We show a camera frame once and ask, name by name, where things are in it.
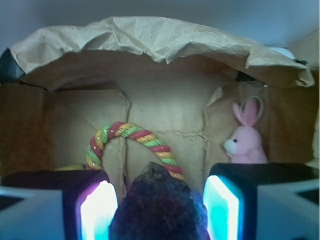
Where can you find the pink plush bunny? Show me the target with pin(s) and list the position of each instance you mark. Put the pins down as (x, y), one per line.
(245, 145)

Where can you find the dark brown rock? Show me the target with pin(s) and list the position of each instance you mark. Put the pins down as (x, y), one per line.
(160, 207)

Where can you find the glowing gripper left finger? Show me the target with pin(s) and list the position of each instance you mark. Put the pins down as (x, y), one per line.
(57, 205)

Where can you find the brown paper bag box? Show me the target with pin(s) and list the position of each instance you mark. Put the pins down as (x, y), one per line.
(173, 78)

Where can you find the multicolour twisted rope toy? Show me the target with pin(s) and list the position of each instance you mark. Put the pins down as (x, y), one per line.
(133, 132)

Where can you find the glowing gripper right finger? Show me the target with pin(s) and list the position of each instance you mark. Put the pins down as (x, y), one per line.
(272, 201)

